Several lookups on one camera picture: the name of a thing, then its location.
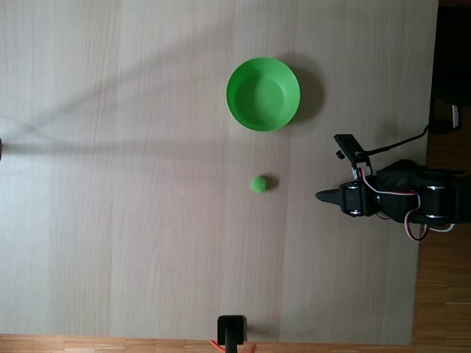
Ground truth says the black camera cable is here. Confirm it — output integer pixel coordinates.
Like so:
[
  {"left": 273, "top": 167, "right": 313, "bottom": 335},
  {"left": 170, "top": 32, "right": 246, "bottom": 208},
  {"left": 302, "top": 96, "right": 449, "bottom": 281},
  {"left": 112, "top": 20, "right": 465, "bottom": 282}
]
[{"left": 362, "top": 123, "right": 432, "bottom": 155}]

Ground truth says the black camera box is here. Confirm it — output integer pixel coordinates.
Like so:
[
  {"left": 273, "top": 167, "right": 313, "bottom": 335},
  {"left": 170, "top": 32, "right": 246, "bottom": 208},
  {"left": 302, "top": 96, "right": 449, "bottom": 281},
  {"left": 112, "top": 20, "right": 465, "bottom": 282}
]
[{"left": 333, "top": 134, "right": 373, "bottom": 177}]

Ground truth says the green plastic bowl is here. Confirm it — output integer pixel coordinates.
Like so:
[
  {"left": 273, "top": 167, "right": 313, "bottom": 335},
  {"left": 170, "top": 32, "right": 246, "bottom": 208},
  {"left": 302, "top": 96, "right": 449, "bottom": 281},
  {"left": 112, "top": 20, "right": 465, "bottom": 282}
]
[{"left": 225, "top": 57, "right": 302, "bottom": 132}]

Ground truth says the green pompom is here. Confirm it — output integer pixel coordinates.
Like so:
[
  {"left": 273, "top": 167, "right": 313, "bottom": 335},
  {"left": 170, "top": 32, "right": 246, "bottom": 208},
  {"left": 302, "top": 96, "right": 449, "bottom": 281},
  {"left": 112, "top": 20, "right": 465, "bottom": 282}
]
[{"left": 250, "top": 175, "right": 269, "bottom": 194}]

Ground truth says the black table clamp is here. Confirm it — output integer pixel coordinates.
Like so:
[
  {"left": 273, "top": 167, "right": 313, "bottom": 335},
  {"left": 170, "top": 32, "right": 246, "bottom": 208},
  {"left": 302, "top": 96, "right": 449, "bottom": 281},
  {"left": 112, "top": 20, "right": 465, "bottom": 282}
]
[{"left": 216, "top": 315, "right": 247, "bottom": 353}]

